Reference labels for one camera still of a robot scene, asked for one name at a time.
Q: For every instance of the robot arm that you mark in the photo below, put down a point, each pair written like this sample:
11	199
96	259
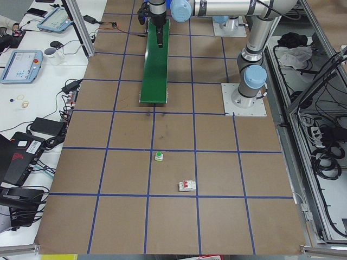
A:
263	12

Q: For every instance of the black laptop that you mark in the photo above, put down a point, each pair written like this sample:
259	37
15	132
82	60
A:
18	156

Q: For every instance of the black power adapter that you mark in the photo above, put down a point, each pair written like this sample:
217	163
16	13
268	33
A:
46	126

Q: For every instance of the teach pendant tablet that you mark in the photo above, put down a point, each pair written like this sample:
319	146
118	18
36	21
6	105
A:
22	67
55	22

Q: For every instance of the white mug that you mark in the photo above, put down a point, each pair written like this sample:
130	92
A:
54	56

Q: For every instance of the white red circuit breaker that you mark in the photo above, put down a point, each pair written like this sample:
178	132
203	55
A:
187	185

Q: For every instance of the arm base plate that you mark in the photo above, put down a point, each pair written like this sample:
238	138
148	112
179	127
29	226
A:
237	105
229	26

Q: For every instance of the aluminium frame post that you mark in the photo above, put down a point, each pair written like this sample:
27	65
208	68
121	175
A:
79	26

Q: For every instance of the green push button switch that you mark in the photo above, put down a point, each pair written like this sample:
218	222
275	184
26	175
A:
159	156

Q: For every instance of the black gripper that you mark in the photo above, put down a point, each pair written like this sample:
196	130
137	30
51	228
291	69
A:
158	20

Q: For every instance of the green conveyor belt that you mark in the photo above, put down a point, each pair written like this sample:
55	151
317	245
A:
155	75

